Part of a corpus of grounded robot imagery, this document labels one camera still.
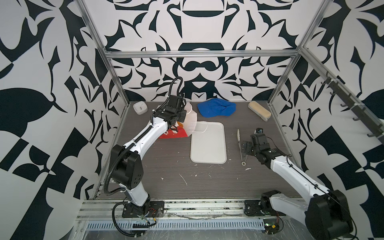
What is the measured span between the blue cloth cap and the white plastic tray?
0.36 feet

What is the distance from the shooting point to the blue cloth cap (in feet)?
3.72

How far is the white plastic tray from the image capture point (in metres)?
0.92
